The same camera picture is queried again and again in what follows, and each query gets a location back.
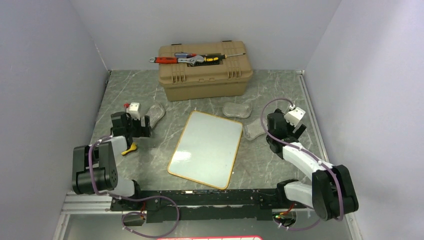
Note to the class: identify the yellow bone shaped sponge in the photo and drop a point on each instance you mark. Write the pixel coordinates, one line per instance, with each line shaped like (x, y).
(131, 149)

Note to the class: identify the red handled adjustable wrench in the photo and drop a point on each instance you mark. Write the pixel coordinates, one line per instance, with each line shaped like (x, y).
(175, 60)

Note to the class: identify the grey scrubbing pad left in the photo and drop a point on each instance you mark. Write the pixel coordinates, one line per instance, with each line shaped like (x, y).
(156, 112)

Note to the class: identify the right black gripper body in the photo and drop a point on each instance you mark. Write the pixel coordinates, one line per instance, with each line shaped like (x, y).
(290, 128)

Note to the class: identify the grey mesh scrubbing pad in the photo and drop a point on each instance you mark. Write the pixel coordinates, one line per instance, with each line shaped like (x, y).
(237, 110)

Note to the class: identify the dark brown scrubbing pad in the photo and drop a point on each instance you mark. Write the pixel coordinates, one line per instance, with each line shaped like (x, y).
(253, 130)

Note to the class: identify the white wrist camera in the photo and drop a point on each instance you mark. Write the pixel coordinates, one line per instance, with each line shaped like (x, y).
(294, 116)
(133, 109)

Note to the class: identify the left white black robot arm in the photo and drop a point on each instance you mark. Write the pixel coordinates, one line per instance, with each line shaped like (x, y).
(94, 167)

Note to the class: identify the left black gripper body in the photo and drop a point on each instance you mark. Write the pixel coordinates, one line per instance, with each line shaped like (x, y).
(134, 127)

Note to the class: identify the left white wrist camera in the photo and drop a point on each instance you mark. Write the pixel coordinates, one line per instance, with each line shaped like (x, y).
(133, 109)

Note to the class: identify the blue red handled screwdriver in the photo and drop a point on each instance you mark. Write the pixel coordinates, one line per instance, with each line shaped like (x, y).
(184, 55)

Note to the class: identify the yellow black handled screwdriver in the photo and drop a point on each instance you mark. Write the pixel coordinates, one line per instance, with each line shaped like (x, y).
(218, 57)

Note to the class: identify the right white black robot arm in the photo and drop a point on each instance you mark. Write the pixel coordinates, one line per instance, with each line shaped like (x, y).
(331, 193)

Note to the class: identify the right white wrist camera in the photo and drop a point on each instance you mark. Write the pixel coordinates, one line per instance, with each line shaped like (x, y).
(294, 116)

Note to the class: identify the tan plastic toolbox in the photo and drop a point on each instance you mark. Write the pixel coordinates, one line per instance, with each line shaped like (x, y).
(226, 78)

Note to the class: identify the yellow framed whiteboard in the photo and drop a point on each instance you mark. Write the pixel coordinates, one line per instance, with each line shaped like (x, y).
(206, 150)

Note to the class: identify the black aluminium base frame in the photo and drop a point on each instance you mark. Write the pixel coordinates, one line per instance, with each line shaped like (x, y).
(167, 205)

